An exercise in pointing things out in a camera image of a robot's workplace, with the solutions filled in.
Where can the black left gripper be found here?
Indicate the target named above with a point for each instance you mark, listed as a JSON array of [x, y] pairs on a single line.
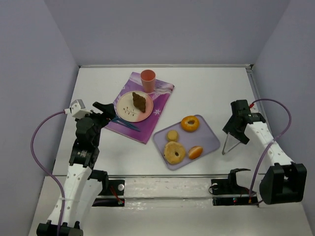
[[103, 114]]

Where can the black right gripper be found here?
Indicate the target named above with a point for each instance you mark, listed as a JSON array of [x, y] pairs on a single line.
[[236, 132]]

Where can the metal tongs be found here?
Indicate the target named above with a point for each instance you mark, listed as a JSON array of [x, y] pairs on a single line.
[[229, 144]]

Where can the brown chocolate croissant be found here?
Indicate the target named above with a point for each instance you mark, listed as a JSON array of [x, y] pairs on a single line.
[[139, 102]]

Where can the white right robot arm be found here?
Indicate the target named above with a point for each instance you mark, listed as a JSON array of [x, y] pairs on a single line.
[[284, 181]]

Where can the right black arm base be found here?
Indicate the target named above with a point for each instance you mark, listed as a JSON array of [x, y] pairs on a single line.
[[225, 193]]

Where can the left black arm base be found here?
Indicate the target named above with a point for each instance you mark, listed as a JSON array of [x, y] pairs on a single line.
[[113, 196]]

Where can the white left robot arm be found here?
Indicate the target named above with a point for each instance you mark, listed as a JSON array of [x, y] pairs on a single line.
[[83, 183]]

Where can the blue plastic knife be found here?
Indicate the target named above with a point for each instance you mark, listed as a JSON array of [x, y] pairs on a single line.
[[126, 125]]

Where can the blue plastic fork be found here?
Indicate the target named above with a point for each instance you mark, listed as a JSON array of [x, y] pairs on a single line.
[[121, 120]]

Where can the cream and pink plate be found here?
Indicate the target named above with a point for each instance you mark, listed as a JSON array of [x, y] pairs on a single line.
[[126, 110]]

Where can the lilac serving tray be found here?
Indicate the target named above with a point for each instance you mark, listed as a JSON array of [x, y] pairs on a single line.
[[203, 136]]

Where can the purple snowflake placemat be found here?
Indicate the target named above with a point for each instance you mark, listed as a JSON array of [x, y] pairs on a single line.
[[139, 125]]

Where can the orange glazed bun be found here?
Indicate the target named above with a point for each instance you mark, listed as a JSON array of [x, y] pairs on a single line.
[[195, 152]]

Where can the orange glazed donut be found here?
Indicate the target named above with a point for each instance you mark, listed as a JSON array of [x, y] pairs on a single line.
[[190, 123]]

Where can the pink plastic cup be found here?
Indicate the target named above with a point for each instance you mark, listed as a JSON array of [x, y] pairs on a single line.
[[148, 78]]

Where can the small round yellow bun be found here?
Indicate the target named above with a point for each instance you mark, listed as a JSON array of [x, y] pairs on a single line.
[[172, 136]]

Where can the large pale bagel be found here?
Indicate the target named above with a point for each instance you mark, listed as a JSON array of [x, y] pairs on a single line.
[[174, 152]]

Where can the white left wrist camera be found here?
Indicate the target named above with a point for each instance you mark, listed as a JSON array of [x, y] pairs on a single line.
[[77, 109]]

